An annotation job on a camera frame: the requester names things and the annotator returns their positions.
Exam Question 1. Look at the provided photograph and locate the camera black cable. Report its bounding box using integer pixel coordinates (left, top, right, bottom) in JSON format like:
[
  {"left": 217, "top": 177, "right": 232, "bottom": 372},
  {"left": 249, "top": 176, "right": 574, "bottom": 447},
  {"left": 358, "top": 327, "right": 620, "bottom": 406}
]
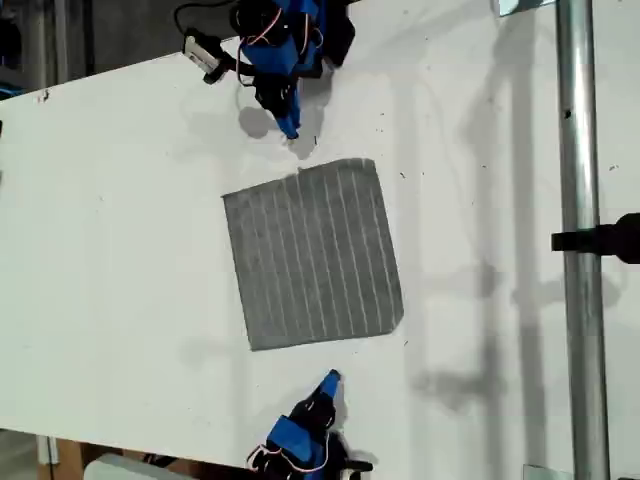
[{"left": 173, "top": 0, "right": 237, "bottom": 40}]

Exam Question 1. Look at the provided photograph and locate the white table leg bracket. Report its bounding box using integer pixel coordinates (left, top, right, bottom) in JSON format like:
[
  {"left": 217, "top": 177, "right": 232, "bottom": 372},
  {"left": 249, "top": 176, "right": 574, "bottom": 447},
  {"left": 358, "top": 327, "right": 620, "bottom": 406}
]
[{"left": 35, "top": 434, "right": 61, "bottom": 467}]

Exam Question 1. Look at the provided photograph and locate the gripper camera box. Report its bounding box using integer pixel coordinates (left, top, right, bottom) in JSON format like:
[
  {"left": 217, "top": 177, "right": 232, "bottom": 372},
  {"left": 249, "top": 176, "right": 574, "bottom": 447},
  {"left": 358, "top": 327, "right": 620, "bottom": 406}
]
[
  {"left": 343, "top": 458, "right": 374, "bottom": 480},
  {"left": 182, "top": 34, "right": 236, "bottom": 85}
]

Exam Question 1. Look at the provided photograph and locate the black clamp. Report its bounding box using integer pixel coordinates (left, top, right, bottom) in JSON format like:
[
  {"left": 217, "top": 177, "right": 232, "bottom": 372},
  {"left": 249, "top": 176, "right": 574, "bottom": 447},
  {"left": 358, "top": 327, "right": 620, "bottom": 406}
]
[{"left": 551, "top": 212, "right": 640, "bottom": 266}]

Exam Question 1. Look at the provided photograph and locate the grey striped towel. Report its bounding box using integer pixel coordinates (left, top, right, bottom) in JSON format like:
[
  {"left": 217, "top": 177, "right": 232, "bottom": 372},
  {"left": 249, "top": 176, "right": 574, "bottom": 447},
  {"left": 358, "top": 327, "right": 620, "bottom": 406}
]
[{"left": 221, "top": 157, "right": 405, "bottom": 352}]

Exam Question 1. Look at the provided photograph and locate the steel post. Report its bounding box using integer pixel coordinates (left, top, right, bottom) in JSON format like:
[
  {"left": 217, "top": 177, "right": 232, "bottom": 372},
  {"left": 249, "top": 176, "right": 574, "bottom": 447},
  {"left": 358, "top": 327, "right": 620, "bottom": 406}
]
[{"left": 554, "top": 0, "right": 612, "bottom": 480}]

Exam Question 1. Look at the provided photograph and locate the camera black stalk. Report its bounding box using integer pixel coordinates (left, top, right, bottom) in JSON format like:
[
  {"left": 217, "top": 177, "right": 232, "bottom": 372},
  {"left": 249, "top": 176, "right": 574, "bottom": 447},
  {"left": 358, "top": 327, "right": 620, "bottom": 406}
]
[{"left": 219, "top": 54, "right": 262, "bottom": 82}]

